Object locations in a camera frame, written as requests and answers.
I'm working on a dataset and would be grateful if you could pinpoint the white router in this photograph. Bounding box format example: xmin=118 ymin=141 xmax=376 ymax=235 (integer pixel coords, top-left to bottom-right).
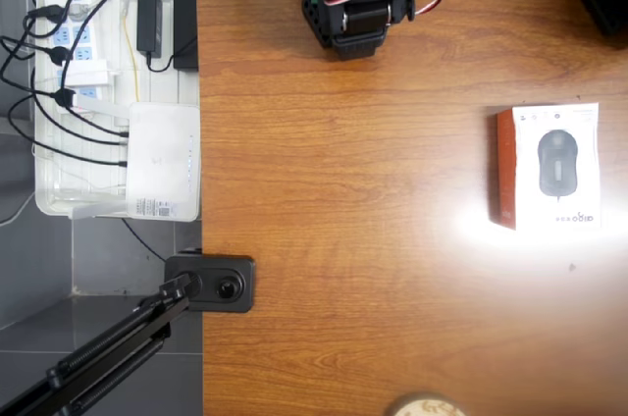
xmin=71 ymin=93 xmax=202 ymax=224

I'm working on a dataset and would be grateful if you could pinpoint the white charger block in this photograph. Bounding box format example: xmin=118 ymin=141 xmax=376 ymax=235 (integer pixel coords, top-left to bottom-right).
xmin=65 ymin=59 xmax=113 ymax=89

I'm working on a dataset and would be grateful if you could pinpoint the thin yellow cable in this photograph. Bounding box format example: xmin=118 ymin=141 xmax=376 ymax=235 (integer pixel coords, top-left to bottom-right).
xmin=122 ymin=0 xmax=142 ymax=104

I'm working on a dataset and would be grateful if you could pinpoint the dark thin cable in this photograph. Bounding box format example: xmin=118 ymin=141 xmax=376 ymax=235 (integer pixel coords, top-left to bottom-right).
xmin=121 ymin=218 xmax=171 ymax=265

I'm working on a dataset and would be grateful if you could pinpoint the slim black power adapter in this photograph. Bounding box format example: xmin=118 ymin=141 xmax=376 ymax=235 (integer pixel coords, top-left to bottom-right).
xmin=135 ymin=0 xmax=165 ymax=59

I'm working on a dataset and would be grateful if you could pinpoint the wide black power adapter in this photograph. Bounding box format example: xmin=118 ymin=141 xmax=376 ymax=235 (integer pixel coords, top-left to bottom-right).
xmin=172 ymin=0 xmax=200 ymax=72

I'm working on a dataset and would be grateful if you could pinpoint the round wooden coaster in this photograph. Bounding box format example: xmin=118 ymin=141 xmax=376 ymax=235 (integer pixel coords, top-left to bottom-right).
xmin=390 ymin=390 xmax=466 ymax=416

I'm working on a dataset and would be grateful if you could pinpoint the black router cable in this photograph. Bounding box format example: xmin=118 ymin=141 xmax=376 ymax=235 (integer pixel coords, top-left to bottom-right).
xmin=7 ymin=94 xmax=130 ymax=170
xmin=31 ymin=67 xmax=130 ymax=147
xmin=73 ymin=101 xmax=130 ymax=138

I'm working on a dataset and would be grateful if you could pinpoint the black desk stand base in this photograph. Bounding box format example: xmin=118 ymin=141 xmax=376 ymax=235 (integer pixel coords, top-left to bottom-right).
xmin=163 ymin=249 xmax=257 ymax=314

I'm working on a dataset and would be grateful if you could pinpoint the white power strip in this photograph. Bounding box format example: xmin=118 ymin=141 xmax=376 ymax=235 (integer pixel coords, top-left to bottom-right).
xmin=46 ymin=0 xmax=112 ymax=113

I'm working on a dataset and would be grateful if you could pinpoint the orange white mouse box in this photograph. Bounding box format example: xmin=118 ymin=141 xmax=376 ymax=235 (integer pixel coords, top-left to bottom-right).
xmin=488 ymin=102 xmax=602 ymax=232

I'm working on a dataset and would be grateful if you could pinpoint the white plastic cable tray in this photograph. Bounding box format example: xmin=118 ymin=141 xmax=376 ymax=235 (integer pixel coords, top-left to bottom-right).
xmin=31 ymin=0 xmax=203 ymax=217

